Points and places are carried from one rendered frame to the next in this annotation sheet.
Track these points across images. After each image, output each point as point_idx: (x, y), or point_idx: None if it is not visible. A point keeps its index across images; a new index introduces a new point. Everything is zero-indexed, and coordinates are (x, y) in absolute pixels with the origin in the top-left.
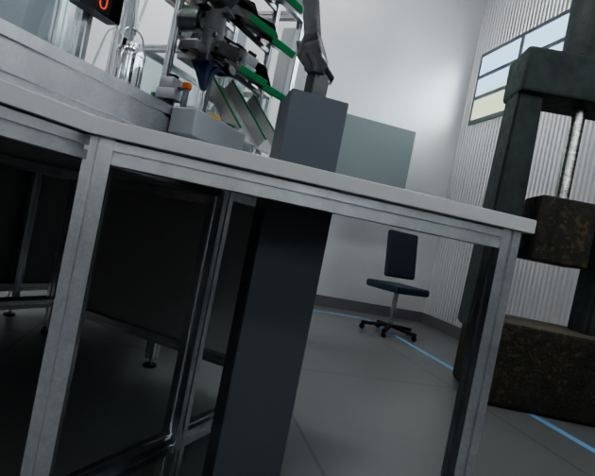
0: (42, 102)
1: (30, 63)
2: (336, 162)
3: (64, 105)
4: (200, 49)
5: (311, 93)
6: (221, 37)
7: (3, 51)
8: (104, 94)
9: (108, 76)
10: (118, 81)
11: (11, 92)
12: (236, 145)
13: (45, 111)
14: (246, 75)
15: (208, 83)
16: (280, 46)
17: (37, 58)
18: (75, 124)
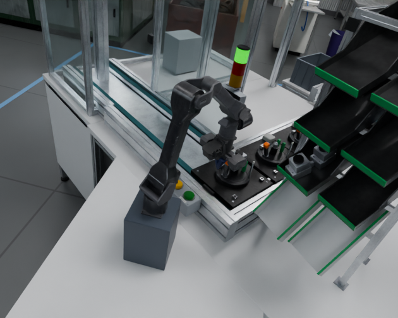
0: (106, 147)
1: (124, 134)
2: (124, 249)
3: (110, 149)
4: (201, 142)
5: (134, 198)
6: (220, 138)
7: (119, 129)
8: (142, 150)
9: (142, 144)
10: (145, 147)
11: (101, 142)
12: (180, 207)
13: (107, 149)
14: (283, 175)
15: (218, 165)
16: (355, 164)
17: (125, 132)
18: (112, 156)
